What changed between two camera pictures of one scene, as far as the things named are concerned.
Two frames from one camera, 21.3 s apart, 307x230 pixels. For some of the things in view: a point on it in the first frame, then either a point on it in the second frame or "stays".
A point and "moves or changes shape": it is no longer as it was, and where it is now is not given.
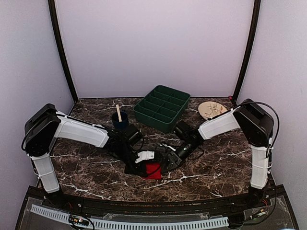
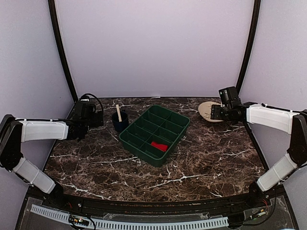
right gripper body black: x=184 y=154 to x=225 y=115
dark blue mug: x=123 y=125 stays
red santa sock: x=153 y=170 to x=163 y=147
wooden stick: x=118 y=112 stays
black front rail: x=239 y=203 stays
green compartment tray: x=161 y=108 moves or changes shape
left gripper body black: x=123 y=153 to x=97 y=121
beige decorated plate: x=209 y=109 stays
